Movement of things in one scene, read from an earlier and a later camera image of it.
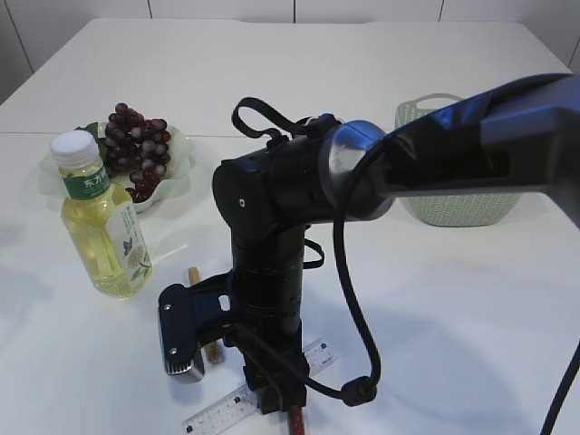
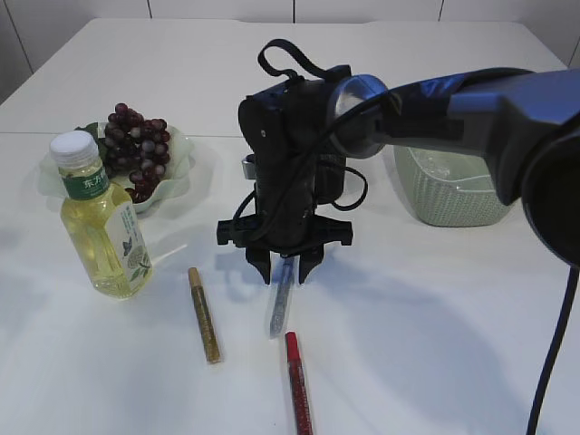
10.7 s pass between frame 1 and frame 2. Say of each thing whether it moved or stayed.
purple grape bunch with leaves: stayed
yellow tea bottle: stayed
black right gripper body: moved
